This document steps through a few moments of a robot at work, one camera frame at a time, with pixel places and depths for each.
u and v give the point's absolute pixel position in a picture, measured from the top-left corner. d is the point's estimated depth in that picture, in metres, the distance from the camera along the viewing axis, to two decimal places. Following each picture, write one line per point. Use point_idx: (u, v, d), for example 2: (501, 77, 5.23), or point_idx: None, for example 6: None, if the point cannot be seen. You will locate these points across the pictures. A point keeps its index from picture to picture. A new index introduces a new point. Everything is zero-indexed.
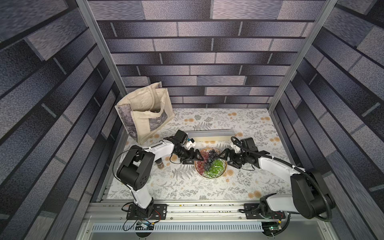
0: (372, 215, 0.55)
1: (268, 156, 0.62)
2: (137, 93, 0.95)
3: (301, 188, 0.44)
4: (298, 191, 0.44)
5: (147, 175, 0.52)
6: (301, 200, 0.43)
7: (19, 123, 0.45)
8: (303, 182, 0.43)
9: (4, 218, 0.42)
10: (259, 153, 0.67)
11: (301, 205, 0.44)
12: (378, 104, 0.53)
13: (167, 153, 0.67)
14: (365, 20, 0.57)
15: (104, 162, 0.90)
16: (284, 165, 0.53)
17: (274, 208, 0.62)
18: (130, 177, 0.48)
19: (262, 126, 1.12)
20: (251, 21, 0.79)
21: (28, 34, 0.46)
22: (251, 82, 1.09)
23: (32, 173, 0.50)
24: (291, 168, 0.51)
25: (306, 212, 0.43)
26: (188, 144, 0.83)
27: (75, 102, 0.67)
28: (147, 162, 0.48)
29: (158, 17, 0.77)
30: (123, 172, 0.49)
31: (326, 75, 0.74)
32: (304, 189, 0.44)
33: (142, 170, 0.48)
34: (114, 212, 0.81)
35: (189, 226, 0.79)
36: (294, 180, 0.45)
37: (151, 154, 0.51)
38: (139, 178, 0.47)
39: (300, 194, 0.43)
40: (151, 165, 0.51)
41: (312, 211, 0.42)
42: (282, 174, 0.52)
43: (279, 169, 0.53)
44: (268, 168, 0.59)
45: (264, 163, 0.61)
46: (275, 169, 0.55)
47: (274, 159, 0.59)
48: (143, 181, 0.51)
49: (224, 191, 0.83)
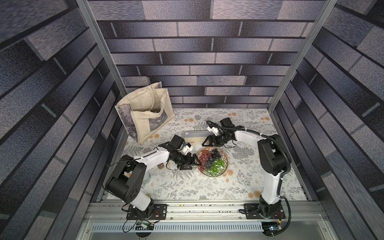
0: (372, 215, 0.55)
1: (242, 129, 0.71)
2: (137, 93, 0.95)
3: (264, 149, 0.54)
4: (263, 153, 0.54)
5: (137, 187, 0.48)
6: (266, 159, 0.53)
7: (19, 123, 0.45)
8: (266, 144, 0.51)
9: (4, 218, 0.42)
10: (236, 127, 0.76)
11: (265, 164, 0.55)
12: (378, 104, 0.53)
13: (161, 160, 0.62)
14: (365, 20, 0.57)
15: (104, 162, 0.90)
16: (254, 134, 0.62)
17: (271, 201, 0.64)
18: (120, 190, 0.45)
19: (262, 126, 1.12)
20: (251, 21, 0.79)
21: (28, 34, 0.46)
22: (251, 82, 1.09)
23: (32, 173, 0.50)
24: (259, 135, 0.61)
25: (269, 168, 0.53)
26: (185, 149, 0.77)
27: (75, 102, 0.67)
28: (137, 173, 0.45)
29: (158, 16, 0.77)
30: (112, 184, 0.46)
31: (326, 75, 0.74)
32: (267, 150, 0.54)
33: (132, 182, 0.45)
34: (114, 212, 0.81)
35: (189, 226, 0.79)
36: (260, 144, 0.54)
37: (143, 166, 0.47)
38: (128, 190, 0.44)
39: (264, 155, 0.54)
40: (142, 177, 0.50)
41: (273, 166, 0.53)
42: (253, 142, 0.61)
43: (250, 138, 0.62)
44: (241, 139, 0.70)
45: (239, 136, 0.71)
46: (248, 139, 0.64)
47: (246, 129, 0.70)
48: (133, 194, 0.48)
49: (224, 191, 0.83)
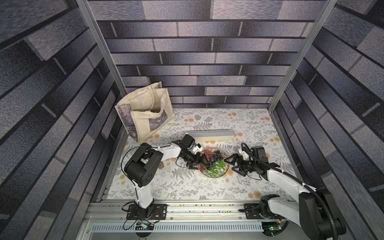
0: (372, 215, 0.55)
1: (278, 170, 0.60)
2: (137, 93, 0.95)
3: (309, 208, 0.42)
4: (306, 210, 0.42)
5: (152, 173, 0.53)
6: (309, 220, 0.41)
7: (19, 123, 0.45)
8: (311, 200, 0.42)
9: (4, 218, 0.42)
10: (270, 166, 0.64)
11: (308, 225, 0.42)
12: (378, 104, 0.53)
13: (173, 155, 0.67)
14: (365, 20, 0.57)
15: (104, 162, 0.90)
16: (293, 181, 0.51)
17: (274, 210, 0.61)
18: (136, 174, 0.49)
19: (262, 126, 1.12)
20: (251, 21, 0.79)
21: (28, 33, 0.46)
22: (251, 82, 1.09)
23: (32, 173, 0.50)
24: (300, 185, 0.49)
25: (313, 233, 0.41)
26: (195, 149, 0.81)
27: (75, 102, 0.67)
28: (155, 159, 0.50)
29: (158, 16, 0.77)
30: (129, 167, 0.50)
31: (326, 75, 0.74)
32: (311, 209, 0.42)
33: (149, 166, 0.49)
34: (114, 212, 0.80)
35: (189, 226, 0.79)
36: (302, 199, 0.43)
37: (160, 152, 0.54)
38: (145, 174, 0.49)
39: (307, 214, 0.42)
40: (158, 164, 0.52)
41: (318, 232, 0.40)
42: (290, 189, 0.50)
43: (289, 185, 0.51)
44: (277, 182, 0.57)
45: (273, 177, 0.59)
46: (285, 184, 0.52)
47: (283, 173, 0.57)
48: (148, 179, 0.52)
49: (224, 191, 0.83)
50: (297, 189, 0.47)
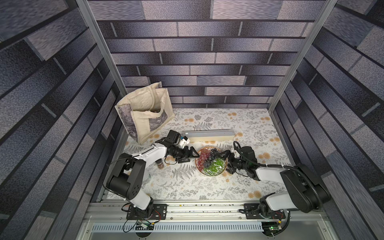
0: (372, 215, 0.55)
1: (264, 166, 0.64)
2: (137, 93, 0.95)
3: (291, 181, 0.47)
4: (290, 185, 0.46)
5: (139, 184, 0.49)
6: (296, 193, 0.45)
7: (19, 123, 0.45)
8: (292, 175, 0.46)
9: (4, 217, 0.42)
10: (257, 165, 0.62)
11: (297, 200, 0.45)
12: (378, 104, 0.53)
13: (159, 156, 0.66)
14: (365, 20, 0.57)
15: (104, 162, 0.90)
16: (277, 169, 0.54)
17: (274, 208, 0.62)
18: (121, 188, 0.45)
19: (262, 126, 1.12)
20: (251, 21, 0.79)
21: (28, 34, 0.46)
22: (251, 82, 1.09)
23: (32, 173, 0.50)
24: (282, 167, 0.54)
25: (303, 205, 0.43)
26: (182, 142, 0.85)
27: (75, 102, 0.67)
28: (137, 170, 0.46)
29: (158, 16, 0.77)
30: (113, 182, 0.46)
31: (326, 75, 0.74)
32: (294, 181, 0.47)
33: (133, 179, 0.45)
34: (114, 212, 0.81)
35: (189, 226, 0.79)
36: (283, 175, 0.48)
37: (142, 162, 0.48)
38: (130, 187, 0.45)
39: (292, 188, 0.46)
40: (142, 174, 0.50)
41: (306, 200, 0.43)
42: (277, 177, 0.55)
43: (275, 173, 0.55)
44: (265, 177, 0.62)
45: (261, 174, 0.64)
46: (272, 175, 0.57)
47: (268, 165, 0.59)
48: (136, 190, 0.49)
49: (224, 191, 0.83)
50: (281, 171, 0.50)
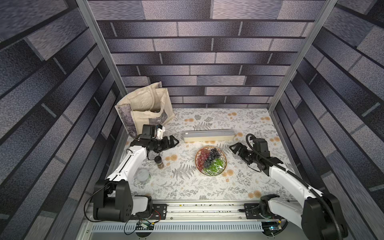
0: (372, 215, 0.55)
1: (282, 170, 0.56)
2: (137, 93, 0.95)
3: (314, 213, 0.41)
4: (310, 215, 0.41)
5: (129, 203, 0.46)
6: (313, 224, 0.41)
7: (19, 123, 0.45)
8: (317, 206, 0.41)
9: (4, 217, 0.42)
10: (271, 162, 0.61)
11: (311, 229, 0.41)
12: (378, 104, 0.53)
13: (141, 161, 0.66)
14: (365, 20, 0.57)
15: (104, 162, 0.90)
16: (297, 183, 0.49)
17: (274, 211, 0.62)
18: (112, 214, 0.42)
19: (262, 126, 1.12)
20: (251, 21, 0.79)
21: (28, 34, 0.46)
22: (251, 82, 1.09)
23: (32, 173, 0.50)
24: (306, 188, 0.47)
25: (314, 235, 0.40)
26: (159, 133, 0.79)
27: (75, 102, 0.67)
28: (122, 193, 0.41)
29: (158, 16, 0.77)
30: (101, 211, 0.42)
31: (326, 75, 0.74)
32: (317, 214, 0.41)
33: (121, 204, 0.41)
34: None
35: (189, 226, 0.79)
36: (308, 204, 0.42)
37: (124, 183, 0.43)
38: (122, 211, 0.42)
39: (312, 219, 0.41)
40: (128, 193, 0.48)
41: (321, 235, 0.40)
42: (294, 191, 0.48)
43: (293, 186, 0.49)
44: (279, 180, 0.55)
45: (276, 174, 0.57)
46: (288, 184, 0.51)
47: (287, 172, 0.55)
48: (128, 209, 0.45)
49: (224, 191, 0.83)
50: (302, 192, 0.46)
